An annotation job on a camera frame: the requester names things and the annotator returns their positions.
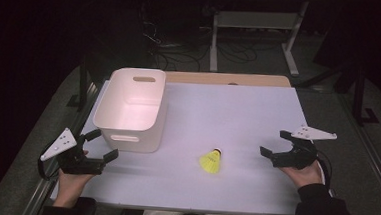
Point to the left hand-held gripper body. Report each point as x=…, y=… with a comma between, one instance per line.
x=75, y=164

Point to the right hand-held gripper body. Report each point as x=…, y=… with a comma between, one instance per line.
x=297, y=157

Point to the white plastic storage bin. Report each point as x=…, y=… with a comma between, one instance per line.
x=129, y=110

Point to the yellow shuttlecock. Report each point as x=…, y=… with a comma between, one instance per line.
x=211, y=162

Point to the person's right hand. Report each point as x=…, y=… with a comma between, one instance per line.
x=306, y=177

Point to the person's left hand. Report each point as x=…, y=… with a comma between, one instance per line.
x=71, y=185

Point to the dark metal stand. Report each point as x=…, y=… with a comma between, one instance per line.
x=359, y=98
x=83, y=81

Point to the wooden table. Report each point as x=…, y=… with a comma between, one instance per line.
x=227, y=79

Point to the white metal desk frame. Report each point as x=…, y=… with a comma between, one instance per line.
x=255, y=20

